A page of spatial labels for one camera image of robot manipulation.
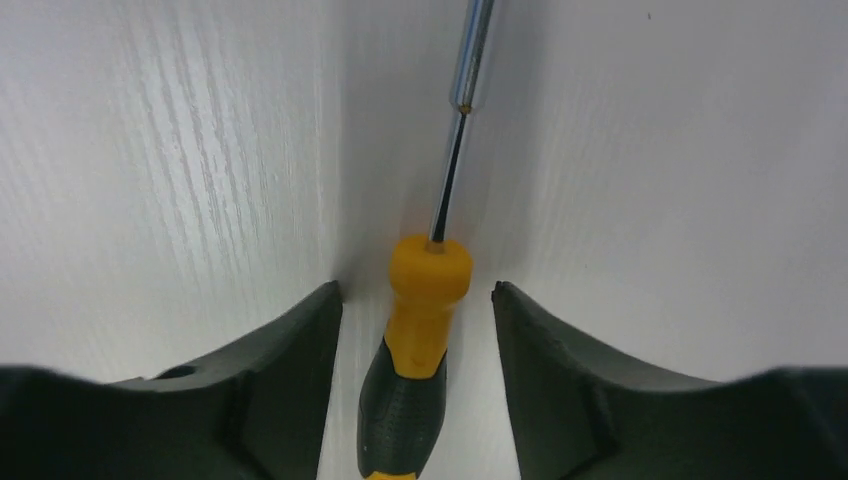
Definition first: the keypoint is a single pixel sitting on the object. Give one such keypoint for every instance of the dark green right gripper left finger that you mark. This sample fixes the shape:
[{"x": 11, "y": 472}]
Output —
[{"x": 252, "y": 409}]

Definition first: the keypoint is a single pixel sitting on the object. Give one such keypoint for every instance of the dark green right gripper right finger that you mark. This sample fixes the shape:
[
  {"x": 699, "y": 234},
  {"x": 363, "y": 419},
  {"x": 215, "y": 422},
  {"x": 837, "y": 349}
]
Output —
[{"x": 581, "y": 409}]

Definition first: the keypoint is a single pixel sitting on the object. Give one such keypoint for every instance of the yellow and black screwdriver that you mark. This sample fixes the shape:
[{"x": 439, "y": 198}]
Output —
[{"x": 402, "y": 402}]

